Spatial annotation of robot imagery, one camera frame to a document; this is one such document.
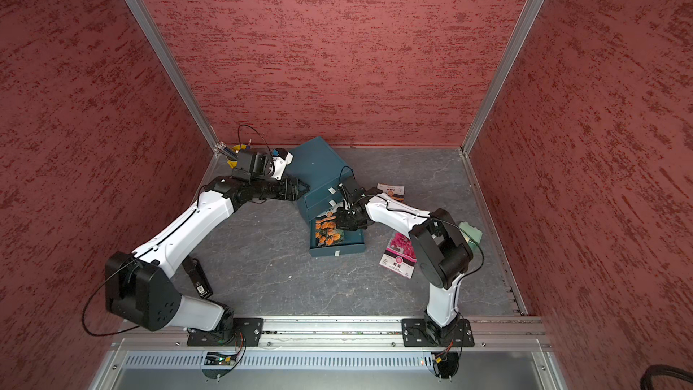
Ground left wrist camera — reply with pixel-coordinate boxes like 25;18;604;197
272;148;293;181

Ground black cable bundle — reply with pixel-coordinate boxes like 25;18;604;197
640;364;693;390

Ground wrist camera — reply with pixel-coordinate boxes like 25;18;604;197
272;148;293;181
339;176;366;208

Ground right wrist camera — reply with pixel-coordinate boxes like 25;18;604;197
339;176;366;208

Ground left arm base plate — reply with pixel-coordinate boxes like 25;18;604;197
187;317;265;348

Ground green pencil sharpener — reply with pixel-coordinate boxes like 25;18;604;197
459;222;483;253

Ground teal bottom drawer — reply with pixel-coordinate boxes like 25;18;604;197
309;209;366;257

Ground left corner aluminium post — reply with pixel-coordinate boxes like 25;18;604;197
125;0;219;153

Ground orange flower seed bag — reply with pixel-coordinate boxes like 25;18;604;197
313;211;345;247
376;183;405;202

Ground yellow pen cup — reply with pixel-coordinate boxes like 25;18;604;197
227;144;254;171

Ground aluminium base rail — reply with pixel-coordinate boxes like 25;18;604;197
92;316;567;389

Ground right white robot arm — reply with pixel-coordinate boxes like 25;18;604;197
336;189;475;328

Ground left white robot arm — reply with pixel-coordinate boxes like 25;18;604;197
101;176;310;346

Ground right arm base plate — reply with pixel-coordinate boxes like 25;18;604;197
401;316;475;348

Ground corner aluminium post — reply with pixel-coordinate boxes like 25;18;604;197
461;0;545;158
125;0;219;153

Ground right corner aluminium post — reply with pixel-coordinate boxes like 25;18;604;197
461;0;545;158

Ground pink flower seed bag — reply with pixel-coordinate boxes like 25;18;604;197
379;233;417;279

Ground teal drawer cabinet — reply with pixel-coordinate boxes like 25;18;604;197
286;137;348;224

